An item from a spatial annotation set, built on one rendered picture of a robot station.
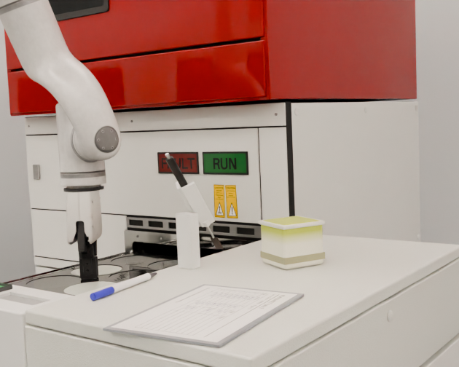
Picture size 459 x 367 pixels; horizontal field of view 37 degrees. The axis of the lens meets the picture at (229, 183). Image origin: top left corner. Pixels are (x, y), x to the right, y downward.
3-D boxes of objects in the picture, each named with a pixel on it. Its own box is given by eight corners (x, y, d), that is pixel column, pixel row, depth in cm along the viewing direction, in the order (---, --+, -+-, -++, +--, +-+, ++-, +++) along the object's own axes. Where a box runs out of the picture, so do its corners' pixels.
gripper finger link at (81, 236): (79, 207, 126) (85, 223, 130) (74, 242, 121) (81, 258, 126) (85, 207, 126) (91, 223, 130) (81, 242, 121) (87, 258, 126)
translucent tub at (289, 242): (299, 256, 109) (298, 215, 108) (326, 264, 102) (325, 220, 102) (259, 263, 106) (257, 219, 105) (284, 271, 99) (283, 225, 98)
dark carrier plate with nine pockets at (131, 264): (135, 254, 154) (134, 251, 154) (260, 269, 133) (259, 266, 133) (4, 287, 127) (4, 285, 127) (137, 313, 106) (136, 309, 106)
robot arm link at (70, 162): (115, 170, 126) (94, 168, 133) (111, 98, 125) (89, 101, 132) (72, 173, 121) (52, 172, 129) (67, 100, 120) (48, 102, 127)
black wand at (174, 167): (167, 156, 99) (172, 151, 100) (161, 156, 100) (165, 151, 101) (221, 251, 110) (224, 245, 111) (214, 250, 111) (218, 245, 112)
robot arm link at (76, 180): (66, 170, 132) (68, 186, 133) (55, 174, 123) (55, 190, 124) (109, 168, 132) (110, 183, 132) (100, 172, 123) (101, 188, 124)
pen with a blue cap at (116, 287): (153, 269, 99) (89, 293, 87) (158, 270, 99) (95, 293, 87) (153, 276, 99) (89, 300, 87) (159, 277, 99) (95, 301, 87)
